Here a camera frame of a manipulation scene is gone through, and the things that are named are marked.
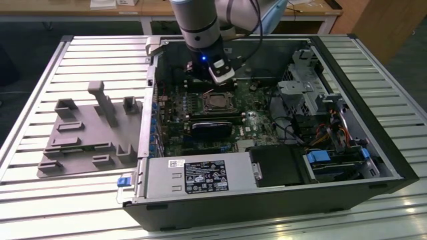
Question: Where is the silver square CPU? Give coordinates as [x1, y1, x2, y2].
[208, 95, 228, 108]

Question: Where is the black RAM slot bank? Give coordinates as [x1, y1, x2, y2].
[189, 78, 216, 92]
[188, 111, 244, 124]

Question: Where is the black graphics card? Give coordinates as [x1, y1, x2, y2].
[185, 119, 235, 140]

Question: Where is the green motherboard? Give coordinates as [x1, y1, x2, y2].
[156, 79, 277, 157]

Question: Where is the perforated metal drive cage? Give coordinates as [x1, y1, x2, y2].
[276, 48, 335, 116]

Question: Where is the small silver heatsink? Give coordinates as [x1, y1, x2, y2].
[236, 139, 256, 152]

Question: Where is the white cardboard box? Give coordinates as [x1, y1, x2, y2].
[88, 0, 119, 11]

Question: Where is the grey plastic parts rack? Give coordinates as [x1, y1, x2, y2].
[35, 81, 144, 179]

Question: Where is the black drive box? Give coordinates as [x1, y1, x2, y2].
[248, 146, 316, 188]

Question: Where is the grey power supply unit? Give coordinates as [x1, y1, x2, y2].
[143, 152, 260, 201]

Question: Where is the blue disk carrier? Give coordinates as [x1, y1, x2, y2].
[304, 148, 335, 166]

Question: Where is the wooden cabinet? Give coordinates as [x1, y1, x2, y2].
[329, 0, 427, 66]

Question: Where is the black open PC case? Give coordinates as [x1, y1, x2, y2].
[121, 34, 420, 232]

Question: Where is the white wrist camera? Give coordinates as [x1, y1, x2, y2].
[208, 58, 236, 85]

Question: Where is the black curved cable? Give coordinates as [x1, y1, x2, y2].
[272, 116, 305, 146]

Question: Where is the wooden desk white frame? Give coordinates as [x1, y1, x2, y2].
[0, 0, 343, 36]

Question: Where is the coloured wire bundle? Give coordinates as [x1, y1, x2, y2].
[309, 107, 353, 151]

